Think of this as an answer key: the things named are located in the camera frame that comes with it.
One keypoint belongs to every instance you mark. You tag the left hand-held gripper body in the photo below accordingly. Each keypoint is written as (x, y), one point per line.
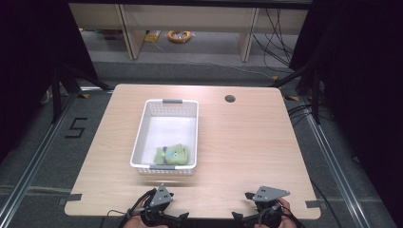
(160, 198)

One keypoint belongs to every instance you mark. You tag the grey tape strip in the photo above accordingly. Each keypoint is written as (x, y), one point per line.
(313, 204)
(73, 197)

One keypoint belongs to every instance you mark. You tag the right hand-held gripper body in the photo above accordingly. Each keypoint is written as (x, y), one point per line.
(269, 193)

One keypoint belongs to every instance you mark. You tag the person's left hand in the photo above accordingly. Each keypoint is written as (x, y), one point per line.
(142, 225)

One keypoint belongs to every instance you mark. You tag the white plastic basket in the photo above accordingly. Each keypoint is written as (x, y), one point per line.
(168, 133)

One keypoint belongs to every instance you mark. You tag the light wooden shelf unit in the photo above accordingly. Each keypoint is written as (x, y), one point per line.
(190, 17)

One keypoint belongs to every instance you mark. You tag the aluminium floor rail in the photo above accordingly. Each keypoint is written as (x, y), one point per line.
(332, 164)
(34, 158)

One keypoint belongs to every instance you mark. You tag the black metal stand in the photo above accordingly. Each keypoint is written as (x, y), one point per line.
(57, 95)
(315, 95)

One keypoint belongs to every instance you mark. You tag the person's right hand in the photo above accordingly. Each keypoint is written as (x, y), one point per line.
(286, 215)

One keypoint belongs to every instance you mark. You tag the green mitten with face print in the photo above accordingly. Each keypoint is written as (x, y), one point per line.
(176, 155)

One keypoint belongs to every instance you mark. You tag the plain green mitten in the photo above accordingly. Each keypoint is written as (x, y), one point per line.
(157, 157)

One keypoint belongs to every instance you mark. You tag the black curtain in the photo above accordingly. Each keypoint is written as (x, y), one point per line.
(28, 47)
(364, 79)

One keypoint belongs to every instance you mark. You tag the yellow packet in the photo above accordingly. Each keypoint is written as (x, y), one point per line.
(152, 36)

